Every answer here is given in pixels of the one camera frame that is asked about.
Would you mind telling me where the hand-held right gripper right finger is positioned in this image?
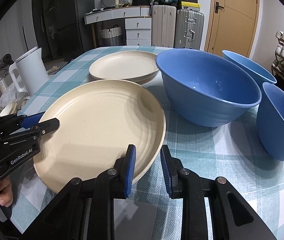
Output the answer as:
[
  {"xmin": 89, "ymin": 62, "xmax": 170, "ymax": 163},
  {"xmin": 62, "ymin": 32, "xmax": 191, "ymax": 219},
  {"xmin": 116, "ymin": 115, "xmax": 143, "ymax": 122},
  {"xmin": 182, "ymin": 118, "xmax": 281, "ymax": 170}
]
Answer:
[{"xmin": 160, "ymin": 145, "xmax": 277, "ymax": 240}]

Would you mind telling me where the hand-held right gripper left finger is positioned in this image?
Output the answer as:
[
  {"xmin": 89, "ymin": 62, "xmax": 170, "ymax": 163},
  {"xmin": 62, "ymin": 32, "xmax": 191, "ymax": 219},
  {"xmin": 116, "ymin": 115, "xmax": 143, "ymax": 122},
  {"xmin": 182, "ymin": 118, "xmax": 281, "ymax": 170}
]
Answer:
[{"xmin": 19, "ymin": 144, "xmax": 137, "ymax": 240}]

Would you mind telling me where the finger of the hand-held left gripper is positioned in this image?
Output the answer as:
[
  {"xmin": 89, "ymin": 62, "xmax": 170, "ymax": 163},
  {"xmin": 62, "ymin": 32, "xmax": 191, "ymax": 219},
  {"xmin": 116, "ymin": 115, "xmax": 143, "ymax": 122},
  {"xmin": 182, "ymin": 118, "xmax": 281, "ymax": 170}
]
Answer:
[
  {"xmin": 0, "ymin": 118, "xmax": 60, "ymax": 147},
  {"xmin": 0, "ymin": 114, "xmax": 45, "ymax": 137}
]

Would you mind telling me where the cream speckled plate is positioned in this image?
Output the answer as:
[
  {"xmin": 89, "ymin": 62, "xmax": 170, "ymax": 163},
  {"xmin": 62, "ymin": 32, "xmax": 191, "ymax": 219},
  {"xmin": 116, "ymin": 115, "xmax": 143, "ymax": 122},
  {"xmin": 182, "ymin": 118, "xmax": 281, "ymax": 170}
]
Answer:
[
  {"xmin": 33, "ymin": 79, "xmax": 167, "ymax": 194},
  {"xmin": 90, "ymin": 73, "xmax": 159, "ymax": 84},
  {"xmin": 89, "ymin": 50, "xmax": 159, "ymax": 82}
]

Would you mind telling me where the periwinkle blue bowl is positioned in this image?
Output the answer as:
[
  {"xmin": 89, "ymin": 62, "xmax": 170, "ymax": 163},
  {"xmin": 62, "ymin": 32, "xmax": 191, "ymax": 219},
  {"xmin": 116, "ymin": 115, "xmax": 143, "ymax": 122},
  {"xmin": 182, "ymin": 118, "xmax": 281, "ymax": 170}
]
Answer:
[
  {"xmin": 256, "ymin": 82, "xmax": 284, "ymax": 162},
  {"xmin": 156, "ymin": 48, "xmax": 262, "ymax": 127}
]

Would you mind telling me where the light blue bowl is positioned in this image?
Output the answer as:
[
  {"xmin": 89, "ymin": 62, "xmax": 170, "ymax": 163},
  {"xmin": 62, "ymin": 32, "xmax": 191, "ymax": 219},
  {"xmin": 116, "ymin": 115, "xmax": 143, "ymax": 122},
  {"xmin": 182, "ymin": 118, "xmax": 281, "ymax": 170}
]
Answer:
[{"xmin": 222, "ymin": 50, "xmax": 277, "ymax": 85}]

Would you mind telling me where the crumpled clear plastic bag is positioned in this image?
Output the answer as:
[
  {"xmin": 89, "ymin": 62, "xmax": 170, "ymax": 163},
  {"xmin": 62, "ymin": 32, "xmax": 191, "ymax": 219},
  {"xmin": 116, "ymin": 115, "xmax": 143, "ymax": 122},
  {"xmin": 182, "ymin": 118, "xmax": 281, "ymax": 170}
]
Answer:
[{"xmin": 0, "ymin": 80, "xmax": 30, "ymax": 110}]

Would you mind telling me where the teal checked tablecloth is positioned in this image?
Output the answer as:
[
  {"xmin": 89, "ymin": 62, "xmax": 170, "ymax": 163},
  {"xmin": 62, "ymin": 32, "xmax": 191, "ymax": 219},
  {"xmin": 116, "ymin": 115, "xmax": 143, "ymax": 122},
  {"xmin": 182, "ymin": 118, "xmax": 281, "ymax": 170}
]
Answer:
[{"xmin": 9, "ymin": 45, "xmax": 284, "ymax": 240}]

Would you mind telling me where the white electric kettle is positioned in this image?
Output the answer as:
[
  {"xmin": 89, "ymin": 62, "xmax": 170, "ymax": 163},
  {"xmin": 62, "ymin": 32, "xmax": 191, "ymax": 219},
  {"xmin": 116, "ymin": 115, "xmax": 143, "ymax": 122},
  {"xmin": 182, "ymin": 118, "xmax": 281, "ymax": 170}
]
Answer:
[{"xmin": 9, "ymin": 47, "xmax": 49, "ymax": 95}]

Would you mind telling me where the dark glass cabinet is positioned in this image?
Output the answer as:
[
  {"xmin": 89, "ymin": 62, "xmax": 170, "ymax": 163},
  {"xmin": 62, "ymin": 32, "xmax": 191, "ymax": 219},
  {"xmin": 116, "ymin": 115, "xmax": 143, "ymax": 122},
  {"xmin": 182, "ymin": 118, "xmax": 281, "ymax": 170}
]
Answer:
[{"xmin": 31, "ymin": 0, "xmax": 57, "ymax": 63}]

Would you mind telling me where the dark grey refrigerator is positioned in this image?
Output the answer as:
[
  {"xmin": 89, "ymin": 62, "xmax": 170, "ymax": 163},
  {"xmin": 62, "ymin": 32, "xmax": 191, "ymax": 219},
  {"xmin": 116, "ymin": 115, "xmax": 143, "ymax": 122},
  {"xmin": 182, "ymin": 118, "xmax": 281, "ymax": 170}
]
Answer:
[{"xmin": 52, "ymin": 0, "xmax": 85, "ymax": 61}]

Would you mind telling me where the woven laundry basket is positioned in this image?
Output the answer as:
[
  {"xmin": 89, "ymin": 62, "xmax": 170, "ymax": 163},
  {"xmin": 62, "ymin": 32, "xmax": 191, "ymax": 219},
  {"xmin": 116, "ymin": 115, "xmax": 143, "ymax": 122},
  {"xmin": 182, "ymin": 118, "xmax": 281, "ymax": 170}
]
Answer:
[{"xmin": 100, "ymin": 25, "xmax": 123, "ymax": 47}]

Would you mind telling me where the white vanity desk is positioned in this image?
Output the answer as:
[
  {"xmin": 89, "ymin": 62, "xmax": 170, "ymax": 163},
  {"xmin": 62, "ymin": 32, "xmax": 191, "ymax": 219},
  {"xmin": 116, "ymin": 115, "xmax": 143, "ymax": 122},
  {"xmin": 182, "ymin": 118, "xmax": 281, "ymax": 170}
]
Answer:
[{"xmin": 84, "ymin": 6, "xmax": 152, "ymax": 48}]

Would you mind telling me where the white drawer unit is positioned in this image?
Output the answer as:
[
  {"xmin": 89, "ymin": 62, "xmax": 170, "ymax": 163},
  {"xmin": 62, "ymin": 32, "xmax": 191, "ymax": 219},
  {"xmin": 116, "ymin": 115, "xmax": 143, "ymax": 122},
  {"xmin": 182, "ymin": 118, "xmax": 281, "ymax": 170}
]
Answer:
[{"xmin": 125, "ymin": 17, "xmax": 152, "ymax": 47}]

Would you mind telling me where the silver suitcase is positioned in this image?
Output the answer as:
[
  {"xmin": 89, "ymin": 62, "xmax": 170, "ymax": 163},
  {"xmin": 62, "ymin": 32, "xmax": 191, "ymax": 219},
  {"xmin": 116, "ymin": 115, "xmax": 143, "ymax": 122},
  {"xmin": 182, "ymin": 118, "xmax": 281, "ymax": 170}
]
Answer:
[{"xmin": 176, "ymin": 9, "xmax": 205, "ymax": 49}]

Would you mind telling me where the beige suitcase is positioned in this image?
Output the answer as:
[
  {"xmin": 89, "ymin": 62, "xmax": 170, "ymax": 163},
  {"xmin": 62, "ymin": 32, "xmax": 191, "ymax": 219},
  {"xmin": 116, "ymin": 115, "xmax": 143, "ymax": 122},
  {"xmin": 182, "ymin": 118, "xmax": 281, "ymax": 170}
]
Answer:
[{"xmin": 151, "ymin": 4, "xmax": 177, "ymax": 47}]

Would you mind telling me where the wooden door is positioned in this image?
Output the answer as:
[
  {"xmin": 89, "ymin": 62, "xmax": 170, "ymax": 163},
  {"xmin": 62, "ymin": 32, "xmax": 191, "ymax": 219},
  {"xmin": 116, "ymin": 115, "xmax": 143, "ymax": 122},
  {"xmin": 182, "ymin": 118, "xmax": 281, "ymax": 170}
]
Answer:
[{"xmin": 204, "ymin": 0, "xmax": 260, "ymax": 58}]

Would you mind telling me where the yellow white shoe box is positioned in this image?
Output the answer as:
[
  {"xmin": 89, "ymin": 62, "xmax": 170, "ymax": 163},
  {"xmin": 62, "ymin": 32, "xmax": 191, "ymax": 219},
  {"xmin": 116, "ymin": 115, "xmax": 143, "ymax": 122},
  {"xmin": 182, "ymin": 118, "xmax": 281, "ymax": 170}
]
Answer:
[{"xmin": 178, "ymin": 1, "xmax": 201, "ymax": 10}]

